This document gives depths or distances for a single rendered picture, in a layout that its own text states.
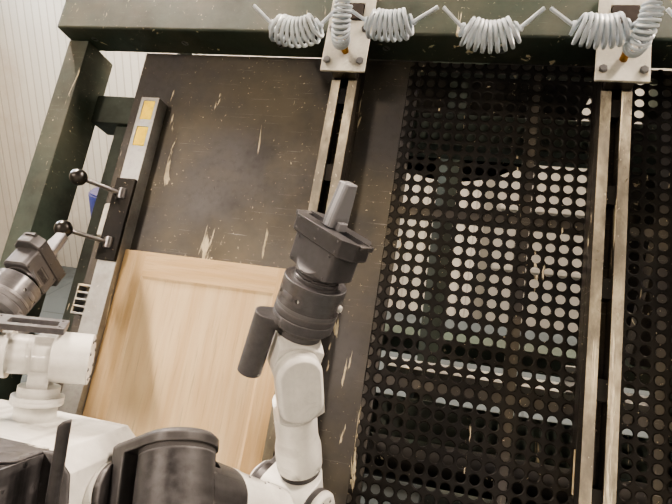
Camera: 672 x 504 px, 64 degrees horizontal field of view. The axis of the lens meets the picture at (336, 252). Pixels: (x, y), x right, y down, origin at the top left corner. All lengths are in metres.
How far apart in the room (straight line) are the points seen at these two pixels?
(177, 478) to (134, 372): 0.65
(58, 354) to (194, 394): 0.50
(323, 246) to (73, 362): 0.35
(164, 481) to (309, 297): 0.27
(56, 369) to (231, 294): 0.53
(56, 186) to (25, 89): 3.84
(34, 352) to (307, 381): 0.35
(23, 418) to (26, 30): 4.66
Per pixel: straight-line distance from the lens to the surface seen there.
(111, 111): 1.61
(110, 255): 1.34
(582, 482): 1.08
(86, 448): 0.73
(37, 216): 1.50
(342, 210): 0.69
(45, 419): 0.80
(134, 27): 1.52
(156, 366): 1.27
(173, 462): 0.67
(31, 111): 5.35
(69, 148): 1.57
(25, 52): 5.32
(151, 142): 1.42
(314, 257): 0.70
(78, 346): 0.77
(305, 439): 0.84
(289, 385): 0.74
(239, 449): 1.19
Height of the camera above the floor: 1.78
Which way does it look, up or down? 18 degrees down
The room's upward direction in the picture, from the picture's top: 2 degrees clockwise
